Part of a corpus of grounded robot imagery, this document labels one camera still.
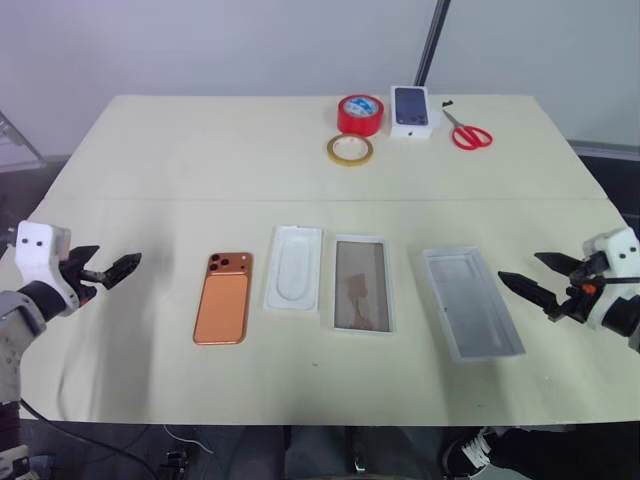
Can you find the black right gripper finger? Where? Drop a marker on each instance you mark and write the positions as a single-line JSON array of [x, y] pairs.
[[560, 261], [530, 290]]

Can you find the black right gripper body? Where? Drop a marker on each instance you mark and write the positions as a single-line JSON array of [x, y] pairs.
[[582, 300]]

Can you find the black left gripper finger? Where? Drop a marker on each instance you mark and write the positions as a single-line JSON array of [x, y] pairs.
[[85, 252], [120, 270]]

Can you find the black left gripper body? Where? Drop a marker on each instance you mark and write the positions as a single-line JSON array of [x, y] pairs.
[[75, 280]]

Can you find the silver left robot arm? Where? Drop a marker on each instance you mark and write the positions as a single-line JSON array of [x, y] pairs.
[[15, 330]]

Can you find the white phone box lid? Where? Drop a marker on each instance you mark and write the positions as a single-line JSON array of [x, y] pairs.
[[470, 305]]

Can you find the white box with phone print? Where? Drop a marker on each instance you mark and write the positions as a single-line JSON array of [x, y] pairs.
[[411, 107]]

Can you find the orange smartphone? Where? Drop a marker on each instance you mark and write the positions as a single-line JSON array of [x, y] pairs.
[[222, 305]]

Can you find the grey metal ledge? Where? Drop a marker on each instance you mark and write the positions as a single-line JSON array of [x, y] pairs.
[[607, 149]]

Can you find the grey metal rack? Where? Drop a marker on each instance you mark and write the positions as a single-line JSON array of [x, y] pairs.
[[20, 140]]

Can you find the black and white sneaker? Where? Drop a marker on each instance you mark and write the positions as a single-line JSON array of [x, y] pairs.
[[467, 450]]

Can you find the white moulded tray insert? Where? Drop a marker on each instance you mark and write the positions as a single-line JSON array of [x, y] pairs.
[[295, 270]]

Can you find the yellow tape roll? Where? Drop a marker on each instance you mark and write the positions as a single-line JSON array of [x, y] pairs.
[[334, 152]]

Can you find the red tape roll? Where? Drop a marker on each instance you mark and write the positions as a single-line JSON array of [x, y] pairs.
[[357, 122]]

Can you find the black metal pole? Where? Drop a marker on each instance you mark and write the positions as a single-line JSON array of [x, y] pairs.
[[430, 45]]

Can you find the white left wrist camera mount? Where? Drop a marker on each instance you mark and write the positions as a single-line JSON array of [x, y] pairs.
[[35, 250]]

